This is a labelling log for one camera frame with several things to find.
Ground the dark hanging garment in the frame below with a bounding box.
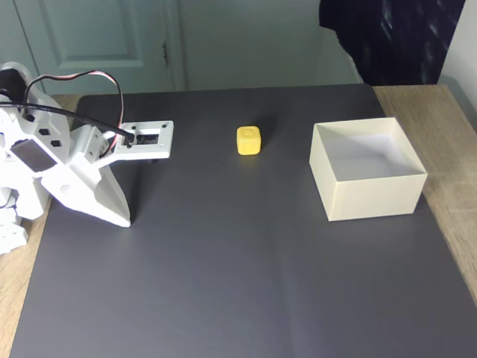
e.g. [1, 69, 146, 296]
[318, 0, 467, 87]

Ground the dark grey table mat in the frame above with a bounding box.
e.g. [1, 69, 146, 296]
[9, 84, 477, 358]

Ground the white open box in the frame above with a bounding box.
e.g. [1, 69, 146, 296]
[309, 117, 429, 223]

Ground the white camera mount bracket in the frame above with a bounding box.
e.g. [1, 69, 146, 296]
[72, 119, 175, 168]

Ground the red black white servo wire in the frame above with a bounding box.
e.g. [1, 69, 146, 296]
[24, 69, 126, 157]

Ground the yellow cube block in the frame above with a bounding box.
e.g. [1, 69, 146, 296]
[236, 125, 262, 156]

